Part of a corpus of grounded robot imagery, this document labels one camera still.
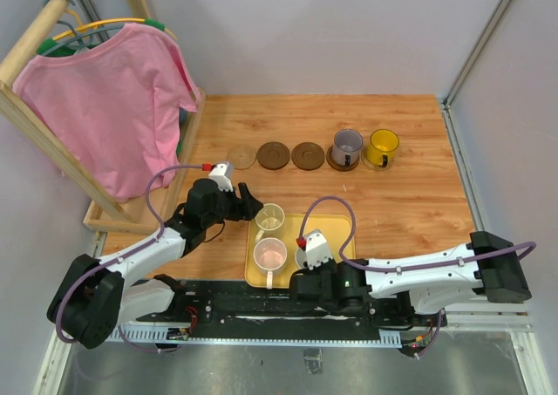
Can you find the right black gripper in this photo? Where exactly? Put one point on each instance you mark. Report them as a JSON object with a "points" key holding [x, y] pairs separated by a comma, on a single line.
{"points": [[301, 282]]}

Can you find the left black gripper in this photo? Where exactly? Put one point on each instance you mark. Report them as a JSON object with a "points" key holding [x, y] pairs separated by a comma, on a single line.
{"points": [[237, 204]]}

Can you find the cream mug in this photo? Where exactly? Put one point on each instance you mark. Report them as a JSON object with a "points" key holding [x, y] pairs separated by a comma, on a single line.
{"points": [[270, 222]]}

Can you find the white green-handled mug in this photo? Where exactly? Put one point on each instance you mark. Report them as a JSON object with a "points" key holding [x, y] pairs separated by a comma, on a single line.
{"points": [[301, 259]]}

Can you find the woven rattan coaster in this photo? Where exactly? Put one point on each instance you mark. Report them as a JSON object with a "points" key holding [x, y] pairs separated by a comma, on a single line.
{"points": [[241, 157], [370, 165]]}

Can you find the pink mug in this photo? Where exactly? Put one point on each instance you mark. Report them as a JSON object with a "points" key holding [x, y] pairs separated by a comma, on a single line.
{"points": [[270, 256]]}

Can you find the brown coaster top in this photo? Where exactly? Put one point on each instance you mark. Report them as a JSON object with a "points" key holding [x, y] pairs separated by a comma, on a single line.
{"points": [[273, 155]]}

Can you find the brown coaster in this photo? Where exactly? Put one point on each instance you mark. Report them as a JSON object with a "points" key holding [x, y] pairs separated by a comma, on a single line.
{"points": [[308, 156], [336, 166], [273, 155]]}

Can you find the brown coaster bottom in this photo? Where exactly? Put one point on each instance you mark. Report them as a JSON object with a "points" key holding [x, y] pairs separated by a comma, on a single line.
{"points": [[308, 156]]}

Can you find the purple mug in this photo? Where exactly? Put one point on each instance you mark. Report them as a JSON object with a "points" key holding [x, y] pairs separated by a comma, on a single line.
{"points": [[347, 144]]}

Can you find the yellow transparent mug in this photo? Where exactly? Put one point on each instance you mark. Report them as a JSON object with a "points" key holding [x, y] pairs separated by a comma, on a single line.
{"points": [[382, 148]]}

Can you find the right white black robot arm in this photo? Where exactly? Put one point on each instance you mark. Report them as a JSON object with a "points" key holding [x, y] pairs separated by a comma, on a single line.
{"points": [[487, 265]]}

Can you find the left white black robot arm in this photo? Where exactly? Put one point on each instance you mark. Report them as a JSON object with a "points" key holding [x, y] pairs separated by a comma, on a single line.
{"points": [[122, 273]]}

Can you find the wooden clothes rack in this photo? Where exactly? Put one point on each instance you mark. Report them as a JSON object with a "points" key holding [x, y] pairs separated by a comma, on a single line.
{"points": [[137, 215]]}

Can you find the pink t-shirt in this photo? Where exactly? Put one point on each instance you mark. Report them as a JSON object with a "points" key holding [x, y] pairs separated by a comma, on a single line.
{"points": [[116, 107]]}

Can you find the yellow hanger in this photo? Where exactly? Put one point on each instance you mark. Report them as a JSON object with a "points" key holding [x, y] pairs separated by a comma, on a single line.
{"points": [[138, 7]]}

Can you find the grey-green hanger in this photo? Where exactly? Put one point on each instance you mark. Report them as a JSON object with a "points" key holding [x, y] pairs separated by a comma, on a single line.
{"points": [[81, 37]]}

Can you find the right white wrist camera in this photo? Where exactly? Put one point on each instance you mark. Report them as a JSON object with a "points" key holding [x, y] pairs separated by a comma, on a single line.
{"points": [[317, 249]]}

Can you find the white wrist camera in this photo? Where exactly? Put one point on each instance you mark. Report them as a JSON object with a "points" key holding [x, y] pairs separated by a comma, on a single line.
{"points": [[221, 174], [317, 249]]}

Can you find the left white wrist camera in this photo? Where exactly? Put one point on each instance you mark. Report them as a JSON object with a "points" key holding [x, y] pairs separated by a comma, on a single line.
{"points": [[221, 174]]}

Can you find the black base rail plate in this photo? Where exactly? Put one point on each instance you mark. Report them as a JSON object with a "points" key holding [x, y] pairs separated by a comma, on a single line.
{"points": [[235, 310]]}

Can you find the aluminium frame rails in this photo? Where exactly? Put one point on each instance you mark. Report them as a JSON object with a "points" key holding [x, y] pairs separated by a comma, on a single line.
{"points": [[165, 334]]}

